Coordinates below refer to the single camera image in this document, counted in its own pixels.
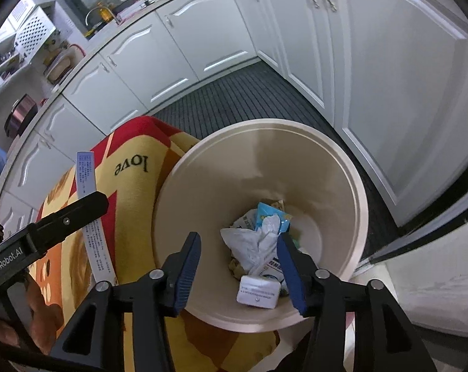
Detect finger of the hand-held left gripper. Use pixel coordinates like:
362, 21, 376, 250
27, 191, 109, 258

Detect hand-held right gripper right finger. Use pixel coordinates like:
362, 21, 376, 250
276, 232, 428, 372

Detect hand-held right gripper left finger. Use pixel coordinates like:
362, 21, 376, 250
50, 232, 202, 372

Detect small white box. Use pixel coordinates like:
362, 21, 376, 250
236, 275, 283, 309

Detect beige paper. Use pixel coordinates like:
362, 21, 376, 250
228, 258, 247, 277

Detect white tissue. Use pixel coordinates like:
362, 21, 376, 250
258, 216, 283, 254

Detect long white printed box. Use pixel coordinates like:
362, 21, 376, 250
76, 150, 116, 284

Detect white plastic bag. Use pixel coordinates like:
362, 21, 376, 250
219, 225, 273, 276

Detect blue plastic packet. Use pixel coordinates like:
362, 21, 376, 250
256, 201, 294, 237

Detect beige round trash bin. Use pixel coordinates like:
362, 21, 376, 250
152, 119, 370, 333

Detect person's left hand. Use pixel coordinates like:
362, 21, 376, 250
25, 275, 64, 353

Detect white blue-print wrapper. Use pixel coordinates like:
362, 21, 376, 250
257, 256, 287, 281

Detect red orange printed blanket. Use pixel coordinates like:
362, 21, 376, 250
25, 115, 281, 372

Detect pink metal pot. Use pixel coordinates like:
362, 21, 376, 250
4, 94, 39, 137

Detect pink rimmed cutting board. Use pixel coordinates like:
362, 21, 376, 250
46, 44, 85, 84

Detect dark ribbed floor mat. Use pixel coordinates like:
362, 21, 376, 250
149, 62, 397, 256

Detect white perforated shelf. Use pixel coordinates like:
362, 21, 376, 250
15, 6, 58, 53

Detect metal kitchen faucet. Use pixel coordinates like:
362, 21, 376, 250
85, 6, 122, 26

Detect white kitchen cabinets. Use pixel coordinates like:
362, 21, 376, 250
0, 0, 468, 237

